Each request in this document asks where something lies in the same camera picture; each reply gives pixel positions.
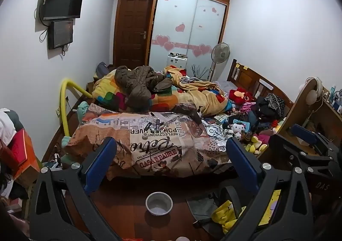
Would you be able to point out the red plush toy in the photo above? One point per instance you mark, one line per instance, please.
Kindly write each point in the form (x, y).
(241, 95)

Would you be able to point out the dark blue cloth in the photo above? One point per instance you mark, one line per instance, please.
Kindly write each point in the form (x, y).
(255, 119)

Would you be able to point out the pink cloth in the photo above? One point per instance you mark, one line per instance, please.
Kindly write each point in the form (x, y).
(248, 107)

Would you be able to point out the teal plush toy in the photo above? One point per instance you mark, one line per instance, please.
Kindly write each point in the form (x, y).
(82, 110)

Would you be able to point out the brown wooden door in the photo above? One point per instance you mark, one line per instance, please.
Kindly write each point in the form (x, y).
(131, 30)

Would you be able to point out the white cloth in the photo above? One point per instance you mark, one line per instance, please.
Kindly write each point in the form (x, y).
(6, 126)

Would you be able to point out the grey floor cloth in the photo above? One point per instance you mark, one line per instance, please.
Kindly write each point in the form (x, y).
(200, 209)

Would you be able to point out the brown jacket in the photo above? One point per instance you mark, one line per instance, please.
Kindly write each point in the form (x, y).
(139, 80)

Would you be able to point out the yellow cartoon cloth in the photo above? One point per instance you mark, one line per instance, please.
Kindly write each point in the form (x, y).
(227, 214)

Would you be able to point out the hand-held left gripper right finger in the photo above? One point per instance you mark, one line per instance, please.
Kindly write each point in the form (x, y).
(240, 161)

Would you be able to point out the yellow hoop tube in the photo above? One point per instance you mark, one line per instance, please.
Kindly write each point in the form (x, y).
(64, 107)

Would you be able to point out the white cat plush toy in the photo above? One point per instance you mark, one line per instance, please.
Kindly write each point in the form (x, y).
(237, 127)

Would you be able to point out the glass wardrobe with heart stickers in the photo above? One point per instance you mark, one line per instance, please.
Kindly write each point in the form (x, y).
(187, 16)

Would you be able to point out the wooden bed headboard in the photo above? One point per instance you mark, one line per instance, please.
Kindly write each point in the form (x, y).
(245, 78)

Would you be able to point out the black patterned cloth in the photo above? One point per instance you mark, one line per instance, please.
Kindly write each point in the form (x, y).
(274, 100)

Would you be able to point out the metal bowl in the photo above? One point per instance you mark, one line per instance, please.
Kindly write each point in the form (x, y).
(157, 210)

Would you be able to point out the newspaper printed blanket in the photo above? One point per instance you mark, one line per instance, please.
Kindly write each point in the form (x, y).
(160, 155)

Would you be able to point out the dark leafy plant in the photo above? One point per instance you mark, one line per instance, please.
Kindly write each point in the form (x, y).
(200, 71)

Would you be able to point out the beige blanket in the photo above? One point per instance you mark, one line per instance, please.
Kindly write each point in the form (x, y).
(205, 96)

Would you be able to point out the small white cylinder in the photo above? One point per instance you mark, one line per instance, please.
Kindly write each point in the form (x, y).
(144, 135)

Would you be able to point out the standing fan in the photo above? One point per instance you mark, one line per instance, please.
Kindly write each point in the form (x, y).
(220, 52)

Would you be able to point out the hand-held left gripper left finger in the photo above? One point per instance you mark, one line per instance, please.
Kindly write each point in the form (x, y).
(103, 161)

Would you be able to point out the orange red box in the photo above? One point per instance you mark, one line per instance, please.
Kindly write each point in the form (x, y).
(24, 150)

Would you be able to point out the small black monitor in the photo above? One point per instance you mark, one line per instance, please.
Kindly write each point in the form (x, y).
(61, 33)

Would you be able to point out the white blue printed packet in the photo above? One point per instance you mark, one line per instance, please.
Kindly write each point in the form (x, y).
(213, 131)

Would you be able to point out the small white cabinet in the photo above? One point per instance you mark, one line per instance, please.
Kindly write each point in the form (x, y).
(177, 62)

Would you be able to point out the small black tube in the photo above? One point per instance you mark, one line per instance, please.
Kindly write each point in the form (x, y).
(149, 125)
(158, 124)

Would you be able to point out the dark blue bag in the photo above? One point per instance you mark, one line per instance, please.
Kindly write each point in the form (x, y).
(103, 70)

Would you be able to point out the colourful patchwork quilt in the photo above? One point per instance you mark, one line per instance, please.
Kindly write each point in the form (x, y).
(112, 94)

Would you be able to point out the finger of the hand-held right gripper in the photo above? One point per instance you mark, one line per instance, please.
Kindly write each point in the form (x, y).
(303, 132)
(288, 149)

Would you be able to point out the white headphones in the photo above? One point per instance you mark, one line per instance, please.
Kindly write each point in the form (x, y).
(311, 96)

